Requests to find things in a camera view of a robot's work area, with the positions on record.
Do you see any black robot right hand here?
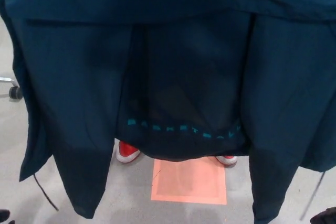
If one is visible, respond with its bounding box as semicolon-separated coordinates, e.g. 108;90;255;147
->
309;206;336;224

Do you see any dark teal coat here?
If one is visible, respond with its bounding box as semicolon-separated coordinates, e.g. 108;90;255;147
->
0;0;336;224

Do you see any red white sneaker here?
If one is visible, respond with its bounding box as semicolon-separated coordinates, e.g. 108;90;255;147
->
116;141;141;163
215;155;238;167

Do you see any orange square floor marking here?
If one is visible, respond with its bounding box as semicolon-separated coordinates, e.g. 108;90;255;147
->
150;157;228;198

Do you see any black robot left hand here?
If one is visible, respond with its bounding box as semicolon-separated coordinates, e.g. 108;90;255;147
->
0;209;16;224

